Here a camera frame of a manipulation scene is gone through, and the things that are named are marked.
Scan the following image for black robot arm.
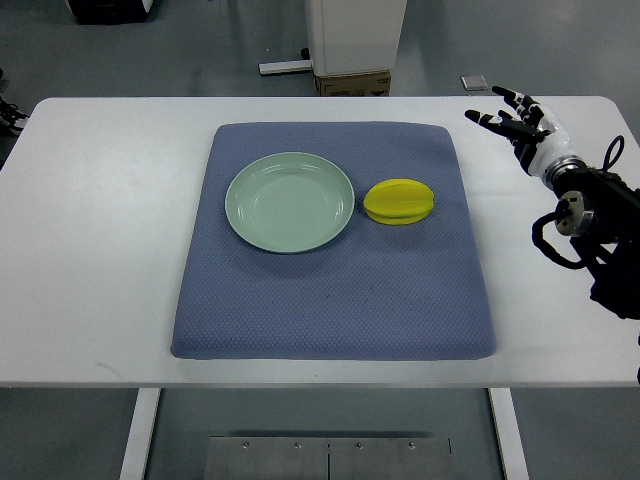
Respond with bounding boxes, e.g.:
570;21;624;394
532;135;639;320

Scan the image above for yellow starfruit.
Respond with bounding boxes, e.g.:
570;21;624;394
363;178;435;225

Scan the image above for cardboard box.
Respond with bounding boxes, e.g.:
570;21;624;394
314;71;391;97

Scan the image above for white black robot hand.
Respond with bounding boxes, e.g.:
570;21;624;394
464;86;574;178

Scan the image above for left white table leg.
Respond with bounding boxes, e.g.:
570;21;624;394
119;388;161;480

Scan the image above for black white shoe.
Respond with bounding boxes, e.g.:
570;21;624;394
0;98;29;135

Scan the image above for small grey floor plate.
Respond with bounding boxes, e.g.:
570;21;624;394
460;75;489;92

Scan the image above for white table leg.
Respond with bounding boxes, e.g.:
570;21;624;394
119;388;161;480
488;388;530;480

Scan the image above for blue textured mat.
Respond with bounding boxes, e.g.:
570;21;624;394
171;122;496;360

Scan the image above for right white table leg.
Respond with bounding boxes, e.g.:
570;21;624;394
488;388;530;480

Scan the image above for light green plate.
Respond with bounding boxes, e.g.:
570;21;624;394
225;152;355;254

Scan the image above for black white device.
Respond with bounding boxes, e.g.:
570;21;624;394
66;0;155;25

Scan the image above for white cabinet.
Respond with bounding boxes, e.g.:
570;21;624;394
305;0;407;77

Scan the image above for white bracket bar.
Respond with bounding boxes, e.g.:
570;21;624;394
258;60;312;76

